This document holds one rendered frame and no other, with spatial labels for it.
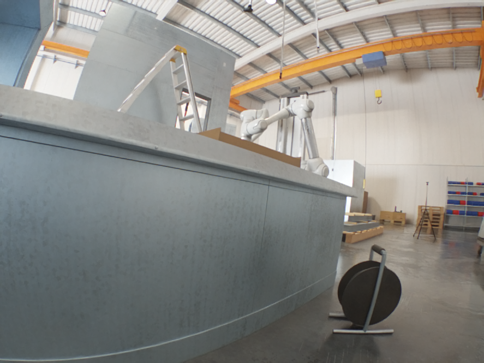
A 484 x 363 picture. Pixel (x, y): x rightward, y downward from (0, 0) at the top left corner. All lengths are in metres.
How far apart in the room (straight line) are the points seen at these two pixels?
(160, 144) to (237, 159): 0.21
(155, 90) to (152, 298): 3.27
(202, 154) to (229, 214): 0.22
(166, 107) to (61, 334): 3.36
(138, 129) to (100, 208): 0.17
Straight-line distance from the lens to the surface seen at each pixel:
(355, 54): 10.26
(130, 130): 0.44
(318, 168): 2.04
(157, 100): 3.58
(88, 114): 0.43
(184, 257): 0.59
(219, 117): 4.08
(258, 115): 2.52
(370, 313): 1.02
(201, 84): 4.03
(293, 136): 2.61
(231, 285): 0.73
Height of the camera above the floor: 0.53
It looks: 3 degrees up
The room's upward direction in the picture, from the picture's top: 7 degrees clockwise
